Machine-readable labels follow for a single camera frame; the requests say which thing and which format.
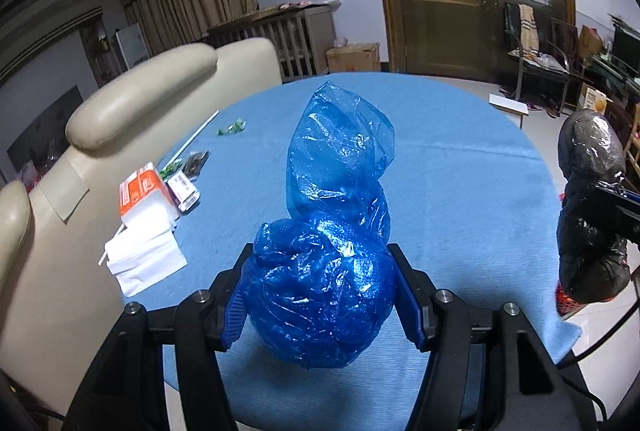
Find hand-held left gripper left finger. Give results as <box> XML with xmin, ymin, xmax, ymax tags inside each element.
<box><xmin>65</xmin><ymin>242</ymin><xmax>253</xmax><ymax>431</ymax></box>

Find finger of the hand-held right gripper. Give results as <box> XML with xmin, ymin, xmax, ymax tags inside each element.
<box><xmin>582</xmin><ymin>183</ymin><xmax>640</xmax><ymax>237</ymax></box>

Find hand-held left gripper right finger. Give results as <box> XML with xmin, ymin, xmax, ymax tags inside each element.
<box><xmin>387</xmin><ymin>243</ymin><xmax>598</xmax><ymax>431</ymax></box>

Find black plastic bag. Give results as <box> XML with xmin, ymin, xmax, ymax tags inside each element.
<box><xmin>556</xmin><ymin>108</ymin><xmax>632</xmax><ymax>304</ymax></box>

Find blue plastic bag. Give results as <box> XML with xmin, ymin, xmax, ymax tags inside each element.
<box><xmin>239</xmin><ymin>81</ymin><xmax>401</xmax><ymax>369</ymax></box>

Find red plastic basket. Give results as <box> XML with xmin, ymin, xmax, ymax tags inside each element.
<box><xmin>556</xmin><ymin>281</ymin><xmax>588</xmax><ymax>317</ymax></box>

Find white tissue sheets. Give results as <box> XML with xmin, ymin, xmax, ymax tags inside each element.
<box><xmin>104</xmin><ymin>223</ymin><xmax>188</xmax><ymax>298</ymax></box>

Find orange printed cardboard box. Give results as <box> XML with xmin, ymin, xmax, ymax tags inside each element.
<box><xmin>577</xmin><ymin>83</ymin><xmax>608</xmax><ymax>112</ymax></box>

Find blue tablecloth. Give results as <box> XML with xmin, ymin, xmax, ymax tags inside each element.
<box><xmin>107</xmin><ymin>72</ymin><xmax>583</xmax><ymax>427</ymax></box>

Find white labelled packet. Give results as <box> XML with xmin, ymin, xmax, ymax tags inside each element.
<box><xmin>166</xmin><ymin>172</ymin><xmax>201</xmax><ymax>212</ymax></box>

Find orange and white tissue pack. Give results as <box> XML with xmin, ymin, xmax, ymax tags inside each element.
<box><xmin>119</xmin><ymin>162</ymin><xmax>181</xmax><ymax>229</ymax></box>

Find dark foil packet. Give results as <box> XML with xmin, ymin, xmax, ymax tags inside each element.
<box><xmin>181</xmin><ymin>151</ymin><xmax>210</xmax><ymax>182</ymax></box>

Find dark chair with cloth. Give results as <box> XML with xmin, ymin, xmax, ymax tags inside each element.
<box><xmin>505</xmin><ymin>3</ymin><xmax>571</xmax><ymax>116</ymax></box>

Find thin white stick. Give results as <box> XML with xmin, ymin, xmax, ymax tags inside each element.
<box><xmin>98</xmin><ymin>111</ymin><xmax>220</xmax><ymax>267</ymax></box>

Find beige leather sofa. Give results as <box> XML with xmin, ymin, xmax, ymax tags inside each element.
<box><xmin>0</xmin><ymin>37</ymin><xmax>282</xmax><ymax>392</ymax></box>

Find brown cardboard box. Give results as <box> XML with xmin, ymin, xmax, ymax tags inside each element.
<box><xmin>326</xmin><ymin>42</ymin><xmax>381</xmax><ymax>72</ymax></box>

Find black television screen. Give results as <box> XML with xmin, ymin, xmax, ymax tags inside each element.
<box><xmin>7</xmin><ymin>86</ymin><xmax>83</xmax><ymax>172</ymax></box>

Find beige radiator cover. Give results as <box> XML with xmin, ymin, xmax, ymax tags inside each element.
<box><xmin>207</xmin><ymin>1</ymin><xmax>337</xmax><ymax>82</ymax></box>

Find white floor appliance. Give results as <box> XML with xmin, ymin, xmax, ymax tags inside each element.
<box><xmin>116</xmin><ymin>23</ymin><xmax>151</xmax><ymax>72</ymax></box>

